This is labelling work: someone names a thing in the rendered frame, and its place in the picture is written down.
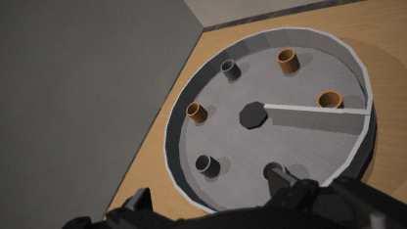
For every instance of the grey metal sleeve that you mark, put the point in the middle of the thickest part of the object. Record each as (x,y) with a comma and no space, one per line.
(272,164)
(207,166)
(231,70)

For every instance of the bronze bushing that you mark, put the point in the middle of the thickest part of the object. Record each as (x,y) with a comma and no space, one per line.
(196,112)
(288,61)
(330,97)

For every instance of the grey round turntable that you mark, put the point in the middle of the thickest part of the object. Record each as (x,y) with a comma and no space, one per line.
(243,134)

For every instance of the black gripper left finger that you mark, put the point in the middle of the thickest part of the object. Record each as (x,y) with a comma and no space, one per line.
(145,218)

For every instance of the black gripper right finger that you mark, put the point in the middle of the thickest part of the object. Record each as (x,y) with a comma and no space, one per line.
(374,208)

